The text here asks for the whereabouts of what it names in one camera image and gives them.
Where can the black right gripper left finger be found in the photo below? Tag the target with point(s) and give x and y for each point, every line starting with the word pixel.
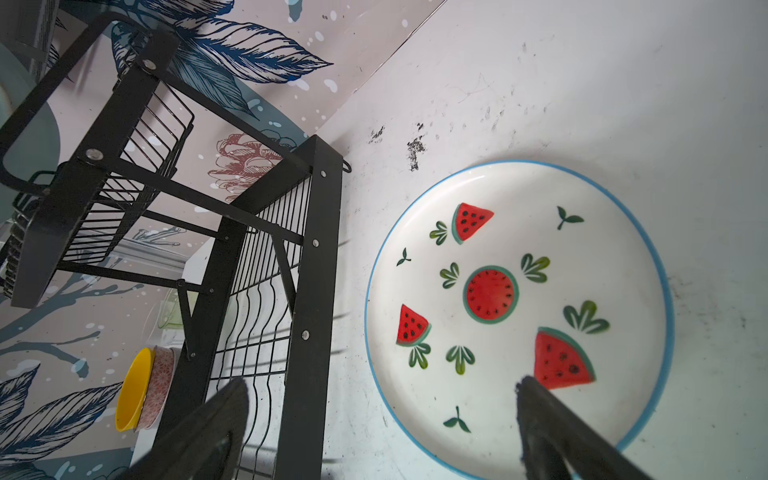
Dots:
pixel 206 445

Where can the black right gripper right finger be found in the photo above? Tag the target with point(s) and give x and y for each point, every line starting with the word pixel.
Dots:
pixel 557 444

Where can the yellow bowl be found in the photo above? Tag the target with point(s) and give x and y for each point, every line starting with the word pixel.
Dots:
pixel 133 391

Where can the red patterned bowl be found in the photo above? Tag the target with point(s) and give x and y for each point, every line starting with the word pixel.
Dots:
pixel 150 407

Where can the green glass tumbler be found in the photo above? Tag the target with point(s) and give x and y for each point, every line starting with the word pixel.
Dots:
pixel 169 315

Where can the white plate blue rim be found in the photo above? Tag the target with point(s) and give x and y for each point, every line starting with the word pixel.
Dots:
pixel 507 270

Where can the pale green plate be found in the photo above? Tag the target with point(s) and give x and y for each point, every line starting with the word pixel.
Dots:
pixel 38 146

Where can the lilac ceramic bowl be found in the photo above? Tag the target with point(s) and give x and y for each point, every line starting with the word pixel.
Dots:
pixel 174 372

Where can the black two-tier dish rack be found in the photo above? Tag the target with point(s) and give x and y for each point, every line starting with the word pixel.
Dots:
pixel 263 310

